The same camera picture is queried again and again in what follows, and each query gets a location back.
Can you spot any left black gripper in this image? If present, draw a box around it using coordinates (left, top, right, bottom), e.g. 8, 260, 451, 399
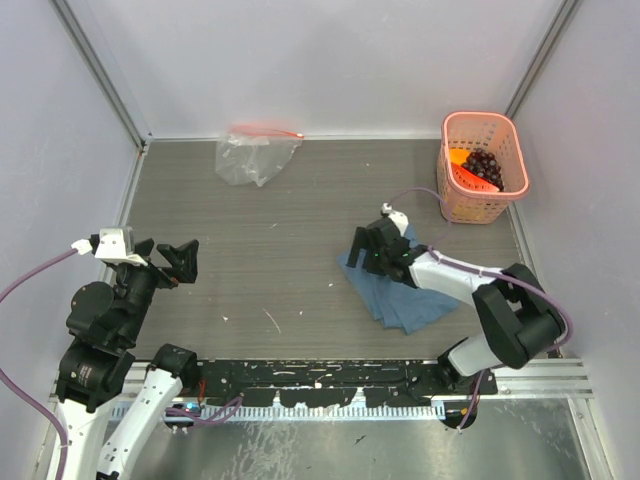
114, 236, 197, 342

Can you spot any clear red zip top bag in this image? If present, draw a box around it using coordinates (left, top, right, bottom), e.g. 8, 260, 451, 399
215, 125, 304, 187

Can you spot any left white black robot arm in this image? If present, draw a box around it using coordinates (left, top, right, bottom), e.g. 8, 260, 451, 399
48, 228, 200, 479

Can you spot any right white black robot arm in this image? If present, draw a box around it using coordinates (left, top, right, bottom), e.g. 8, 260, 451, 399
345, 214, 571, 394

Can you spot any blue folded cloth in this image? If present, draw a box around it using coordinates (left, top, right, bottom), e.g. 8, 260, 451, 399
337, 248, 460, 335

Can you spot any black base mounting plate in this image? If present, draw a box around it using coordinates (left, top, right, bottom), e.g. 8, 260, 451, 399
181, 359, 477, 408

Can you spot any pink plastic basket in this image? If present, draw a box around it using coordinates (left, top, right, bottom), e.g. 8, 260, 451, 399
437, 111, 530, 224

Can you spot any dark purple grape bunch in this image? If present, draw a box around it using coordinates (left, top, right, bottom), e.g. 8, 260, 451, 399
462, 148, 504, 191

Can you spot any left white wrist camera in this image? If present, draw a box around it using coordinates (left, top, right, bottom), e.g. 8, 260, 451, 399
71, 226, 148, 266

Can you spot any left aluminium frame post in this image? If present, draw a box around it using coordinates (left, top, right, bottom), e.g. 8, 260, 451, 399
50, 1, 152, 149

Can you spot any aluminium frame post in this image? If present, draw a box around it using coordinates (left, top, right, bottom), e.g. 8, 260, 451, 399
50, 1, 152, 149
504, 0, 583, 120

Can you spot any slotted cable duct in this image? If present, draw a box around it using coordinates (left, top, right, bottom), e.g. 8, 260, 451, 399
110, 402, 447, 421

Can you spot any aluminium front rail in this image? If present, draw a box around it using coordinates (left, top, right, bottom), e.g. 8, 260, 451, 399
47, 357, 594, 401

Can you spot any right aluminium frame post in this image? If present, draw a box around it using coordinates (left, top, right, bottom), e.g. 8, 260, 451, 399
504, 0, 583, 120

